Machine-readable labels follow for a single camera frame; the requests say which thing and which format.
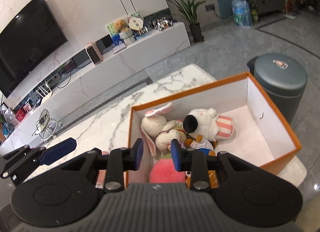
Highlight pink strawberry plush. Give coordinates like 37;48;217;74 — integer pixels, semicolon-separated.
149;158;186;183

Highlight white bear plush doll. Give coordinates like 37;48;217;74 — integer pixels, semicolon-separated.
183;108;235;142

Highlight crochet doll with flower hat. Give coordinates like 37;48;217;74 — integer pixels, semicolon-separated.
140;103;187;158

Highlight brown dog plush keychain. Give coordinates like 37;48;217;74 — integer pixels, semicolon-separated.
185;135;218;189

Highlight pink pouch bag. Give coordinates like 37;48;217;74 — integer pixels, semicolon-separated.
95;170;106;189

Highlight small floor fan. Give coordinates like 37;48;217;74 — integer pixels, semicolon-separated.
32;109;62;142

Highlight white wifi router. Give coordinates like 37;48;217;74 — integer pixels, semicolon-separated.
35;81;53;105

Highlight orange cardboard box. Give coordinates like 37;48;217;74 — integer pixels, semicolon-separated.
125;73;306;186

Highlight white marble tv cabinet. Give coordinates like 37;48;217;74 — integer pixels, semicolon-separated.
1;22;190;154

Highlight pink small heater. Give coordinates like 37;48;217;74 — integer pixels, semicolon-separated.
85;42;103;65

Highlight grey round trash bin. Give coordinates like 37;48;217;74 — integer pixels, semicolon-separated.
247;53;308;123

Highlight teddy bear in pot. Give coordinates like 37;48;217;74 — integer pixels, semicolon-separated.
114;19;135;46

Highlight round paper fan decoration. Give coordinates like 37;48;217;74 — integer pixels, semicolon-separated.
127;12;148;35

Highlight black white toy figures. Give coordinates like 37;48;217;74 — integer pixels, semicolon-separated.
148;17;177;32

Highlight blue water bottle jug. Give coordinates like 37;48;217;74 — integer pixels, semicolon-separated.
232;0;252;27

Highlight potted green plant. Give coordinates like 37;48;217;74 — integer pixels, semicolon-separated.
165;0;206;43

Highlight black wall television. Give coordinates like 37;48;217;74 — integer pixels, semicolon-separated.
1;0;67;97

